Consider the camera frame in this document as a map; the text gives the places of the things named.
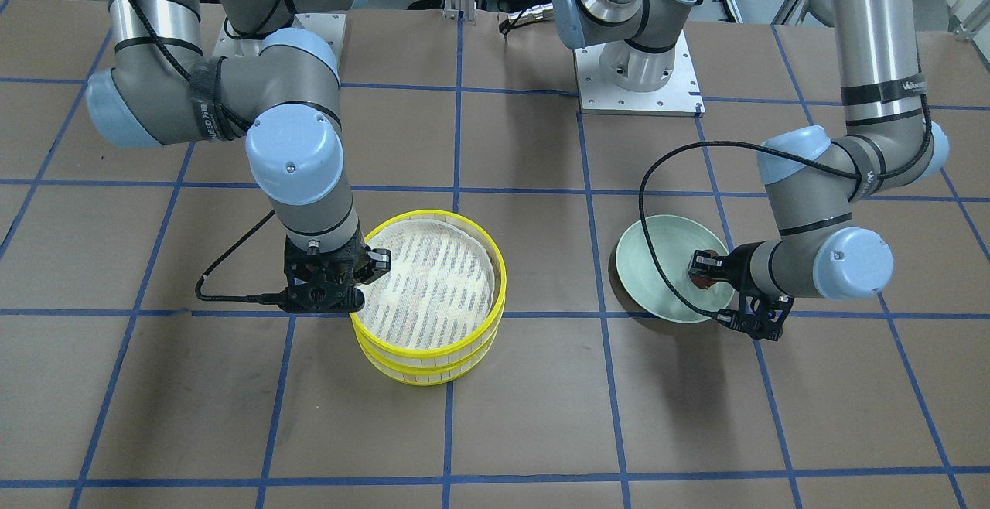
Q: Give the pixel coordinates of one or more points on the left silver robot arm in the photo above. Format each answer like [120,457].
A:
[812,180]

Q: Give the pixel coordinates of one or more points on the yellow rimmed steamer layer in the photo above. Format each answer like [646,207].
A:
[442,298]
[431,366]

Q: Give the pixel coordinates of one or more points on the brown bun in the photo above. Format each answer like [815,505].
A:
[705,269]

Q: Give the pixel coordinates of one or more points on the yellow rimmed bottom steamer layer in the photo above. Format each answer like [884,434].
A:
[431,366]

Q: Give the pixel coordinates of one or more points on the yellow rimmed top steamer layer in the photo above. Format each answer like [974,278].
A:
[442,298]

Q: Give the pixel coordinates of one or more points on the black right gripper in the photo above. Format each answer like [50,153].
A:
[377,260]

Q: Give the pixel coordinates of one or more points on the white steamer liner cloth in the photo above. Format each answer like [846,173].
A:
[441,286]

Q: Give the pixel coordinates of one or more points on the light green plate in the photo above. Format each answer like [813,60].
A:
[674,240]

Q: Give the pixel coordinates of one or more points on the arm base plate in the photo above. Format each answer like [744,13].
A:
[330,27]
[614,78]

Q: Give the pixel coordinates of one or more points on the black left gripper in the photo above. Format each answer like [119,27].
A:
[735,268]

